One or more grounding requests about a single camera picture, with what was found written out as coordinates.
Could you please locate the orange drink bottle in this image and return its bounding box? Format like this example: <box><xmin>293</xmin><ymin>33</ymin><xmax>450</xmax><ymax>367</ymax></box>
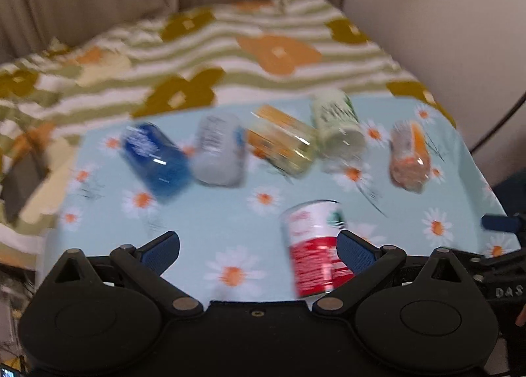
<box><xmin>389</xmin><ymin>120</ymin><xmax>431</xmax><ymax>193</ymax></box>

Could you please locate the black cable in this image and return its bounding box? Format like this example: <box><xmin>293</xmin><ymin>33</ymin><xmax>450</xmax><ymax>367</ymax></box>
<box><xmin>469</xmin><ymin>93</ymin><xmax>526</xmax><ymax>154</ymax></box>

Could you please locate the striped floral bed quilt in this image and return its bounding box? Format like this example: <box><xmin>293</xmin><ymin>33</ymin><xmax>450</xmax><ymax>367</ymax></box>
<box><xmin>1</xmin><ymin>0</ymin><xmax>441</xmax><ymax>270</ymax></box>

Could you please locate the white label clear bottle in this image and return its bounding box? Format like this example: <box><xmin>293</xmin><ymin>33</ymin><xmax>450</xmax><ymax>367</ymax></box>
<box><xmin>191</xmin><ymin>113</ymin><xmax>246</xmax><ymax>187</ymax></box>

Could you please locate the orange label yellow bottle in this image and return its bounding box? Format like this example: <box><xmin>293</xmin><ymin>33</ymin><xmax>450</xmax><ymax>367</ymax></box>
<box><xmin>247</xmin><ymin>104</ymin><xmax>317</xmax><ymax>177</ymax></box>

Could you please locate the green label pale bottle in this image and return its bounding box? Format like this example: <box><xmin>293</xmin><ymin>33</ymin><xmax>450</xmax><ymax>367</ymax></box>
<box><xmin>311</xmin><ymin>89</ymin><xmax>367</xmax><ymax>167</ymax></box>

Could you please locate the daisy print blue tablecloth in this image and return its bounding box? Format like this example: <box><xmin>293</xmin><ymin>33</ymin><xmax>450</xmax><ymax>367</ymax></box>
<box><xmin>41</xmin><ymin>94</ymin><xmax>519</xmax><ymax>303</ymax></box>

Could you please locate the blue plastic bottle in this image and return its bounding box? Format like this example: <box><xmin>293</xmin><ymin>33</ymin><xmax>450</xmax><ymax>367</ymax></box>
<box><xmin>120</xmin><ymin>122</ymin><xmax>192</xmax><ymax>202</ymax></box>

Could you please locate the red label water bottle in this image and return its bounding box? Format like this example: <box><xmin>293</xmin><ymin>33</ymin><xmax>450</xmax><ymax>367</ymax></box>
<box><xmin>280</xmin><ymin>200</ymin><xmax>354</xmax><ymax>298</ymax></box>

